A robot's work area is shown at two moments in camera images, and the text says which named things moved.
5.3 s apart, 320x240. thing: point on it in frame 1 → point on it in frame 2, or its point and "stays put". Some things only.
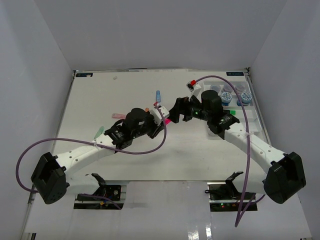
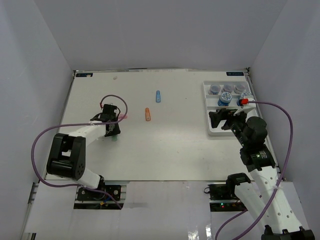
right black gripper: (182, 105) → (224, 114)
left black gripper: (148, 116) → (116, 131)
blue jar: (226, 98) stays put
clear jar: (227, 87) stays put
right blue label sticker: (234, 73) stays put
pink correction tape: (119, 115) stays put
